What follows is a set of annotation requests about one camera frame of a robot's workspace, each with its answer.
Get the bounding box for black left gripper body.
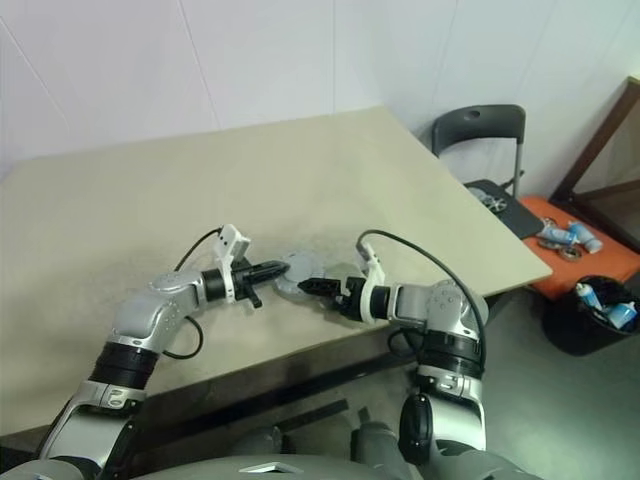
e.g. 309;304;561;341
231;259;264;309

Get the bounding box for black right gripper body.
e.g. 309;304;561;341
333;275;369;322

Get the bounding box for silver toothed gear cover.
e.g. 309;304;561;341
281;252;327;286

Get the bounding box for long black floor strip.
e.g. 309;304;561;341
279;399;349;434

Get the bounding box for dark grey rounded shape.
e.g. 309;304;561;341
227;419;409;471

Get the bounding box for scissors on chair seat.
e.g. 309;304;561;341
477;189;509;215

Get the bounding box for grey robot torso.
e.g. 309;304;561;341
0;449;640;480

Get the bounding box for black folding chair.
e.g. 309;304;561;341
430;103;544;240

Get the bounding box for blue white tube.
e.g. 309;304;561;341
539;222;574;244
574;282;601;312
567;222;604;251
604;302;640;330

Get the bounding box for black waste bin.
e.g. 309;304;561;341
542;274;640;357

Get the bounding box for orange stool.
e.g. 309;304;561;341
519;195;640;301

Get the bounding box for black framed side table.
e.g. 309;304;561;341
549;74;640;249

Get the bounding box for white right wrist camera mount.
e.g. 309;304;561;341
353;239;389;326

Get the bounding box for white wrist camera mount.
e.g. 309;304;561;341
213;224;253;305
353;239;389;326

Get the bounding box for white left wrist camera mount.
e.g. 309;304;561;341
213;224;253;305

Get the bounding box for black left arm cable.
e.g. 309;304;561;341
162;227;224;360

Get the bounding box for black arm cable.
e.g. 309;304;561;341
355;229;490;374
162;227;224;360

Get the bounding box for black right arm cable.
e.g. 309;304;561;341
355;229;490;374

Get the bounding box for black work table frame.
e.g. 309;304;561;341
134;294;506;416

